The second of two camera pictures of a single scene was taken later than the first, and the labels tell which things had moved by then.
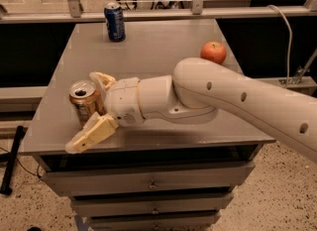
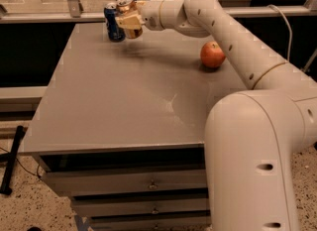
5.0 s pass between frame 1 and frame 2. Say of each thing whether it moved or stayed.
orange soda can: moved
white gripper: moved
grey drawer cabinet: stayed
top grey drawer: stayed
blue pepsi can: stayed
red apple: stayed
